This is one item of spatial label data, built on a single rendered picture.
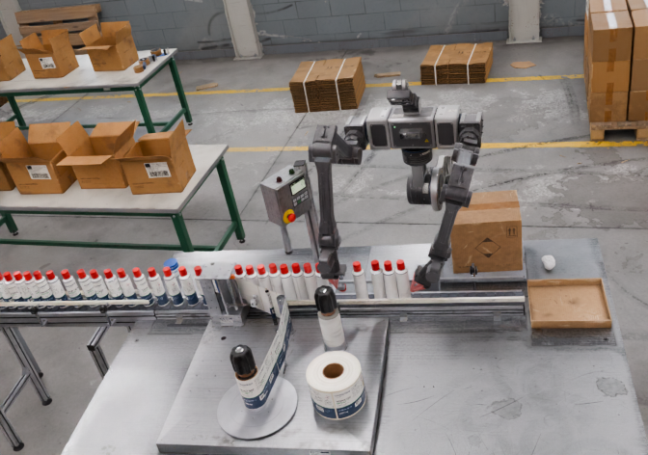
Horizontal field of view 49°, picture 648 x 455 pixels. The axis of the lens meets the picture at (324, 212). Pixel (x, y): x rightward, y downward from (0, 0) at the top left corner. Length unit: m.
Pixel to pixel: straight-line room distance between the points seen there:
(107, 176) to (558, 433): 3.19
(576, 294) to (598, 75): 2.90
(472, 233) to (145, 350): 1.51
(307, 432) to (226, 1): 6.64
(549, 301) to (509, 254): 0.26
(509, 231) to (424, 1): 5.20
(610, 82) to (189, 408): 4.09
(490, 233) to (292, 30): 5.78
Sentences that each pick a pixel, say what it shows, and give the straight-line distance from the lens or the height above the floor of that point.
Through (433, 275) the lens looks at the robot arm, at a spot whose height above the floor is 1.09.
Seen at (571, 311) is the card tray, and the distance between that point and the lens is 3.06.
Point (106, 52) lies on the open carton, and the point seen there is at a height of 0.96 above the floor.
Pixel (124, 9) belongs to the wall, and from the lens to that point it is 9.38.
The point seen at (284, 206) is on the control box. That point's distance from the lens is 2.87.
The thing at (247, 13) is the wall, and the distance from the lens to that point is 8.60.
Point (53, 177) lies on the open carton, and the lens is 4.89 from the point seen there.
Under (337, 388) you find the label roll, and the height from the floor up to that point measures 1.02.
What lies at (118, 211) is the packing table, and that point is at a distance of 4.53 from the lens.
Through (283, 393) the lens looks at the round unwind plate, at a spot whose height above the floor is 0.89.
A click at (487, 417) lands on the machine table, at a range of 2.67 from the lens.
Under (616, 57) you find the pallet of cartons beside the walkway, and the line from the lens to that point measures 5.72.
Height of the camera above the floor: 2.87
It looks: 32 degrees down
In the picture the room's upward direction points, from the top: 11 degrees counter-clockwise
